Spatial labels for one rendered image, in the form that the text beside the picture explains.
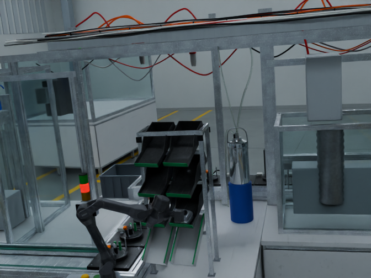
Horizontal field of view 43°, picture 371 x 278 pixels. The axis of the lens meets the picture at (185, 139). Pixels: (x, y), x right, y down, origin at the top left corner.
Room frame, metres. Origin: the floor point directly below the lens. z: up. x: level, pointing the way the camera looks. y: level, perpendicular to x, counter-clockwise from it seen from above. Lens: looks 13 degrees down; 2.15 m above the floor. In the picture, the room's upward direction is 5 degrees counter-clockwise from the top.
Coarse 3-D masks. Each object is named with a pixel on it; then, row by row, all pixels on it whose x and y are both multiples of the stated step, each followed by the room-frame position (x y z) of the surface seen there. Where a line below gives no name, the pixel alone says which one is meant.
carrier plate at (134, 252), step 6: (132, 252) 2.43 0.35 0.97; (138, 252) 2.43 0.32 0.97; (96, 258) 2.40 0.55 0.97; (126, 258) 2.37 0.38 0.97; (132, 258) 2.36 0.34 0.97; (90, 264) 2.33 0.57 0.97; (96, 264) 2.33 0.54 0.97; (120, 264) 2.30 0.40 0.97; (126, 264) 2.29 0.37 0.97; (132, 264) 2.31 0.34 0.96; (114, 270) 2.27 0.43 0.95; (120, 270) 2.26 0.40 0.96; (126, 270) 2.25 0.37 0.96
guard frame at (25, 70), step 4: (4, 68) 3.67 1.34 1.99; (20, 68) 3.63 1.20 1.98; (24, 68) 3.62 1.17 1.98; (28, 68) 3.33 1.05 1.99; (32, 68) 3.36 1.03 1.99; (36, 68) 3.42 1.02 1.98; (40, 68) 3.48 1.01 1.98; (44, 68) 3.52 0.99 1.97; (48, 68) 3.57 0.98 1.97; (0, 72) 3.68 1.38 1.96; (4, 72) 3.09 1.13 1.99; (8, 72) 3.09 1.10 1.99; (20, 72) 3.23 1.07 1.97; (24, 72) 3.26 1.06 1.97; (28, 72) 3.31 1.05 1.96; (48, 72) 3.58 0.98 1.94
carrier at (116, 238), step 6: (120, 228) 2.74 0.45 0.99; (132, 228) 2.64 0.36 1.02; (120, 234) 2.63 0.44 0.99; (132, 234) 2.63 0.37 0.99; (138, 234) 2.62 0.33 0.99; (144, 234) 2.66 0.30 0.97; (114, 240) 2.61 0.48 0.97; (120, 240) 2.60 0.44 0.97; (126, 240) 2.58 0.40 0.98; (132, 240) 2.58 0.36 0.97; (138, 240) 2.58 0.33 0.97; (144, 240) 2.57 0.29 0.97; (126, 246) 2.52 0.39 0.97; (132, 246) 2.51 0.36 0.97; (138, 246) 2.51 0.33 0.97; (144, 246) 2.50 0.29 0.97
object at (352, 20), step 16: (352, 16) 2.57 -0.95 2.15; (368, 16) 2.55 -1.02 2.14; (160, 32) 2.84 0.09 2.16; (176, 32) 2.82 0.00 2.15; (192, 32) 2.80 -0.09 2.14; (208, 32) 2.77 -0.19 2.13; (224, 32) 2.75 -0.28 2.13; (240, 32) 2.73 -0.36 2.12; (256, 32) 2.70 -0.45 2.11; (272, 32) 2.68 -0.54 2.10; (48, 48) 3.58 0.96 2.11; (64, 48) 3.55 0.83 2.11
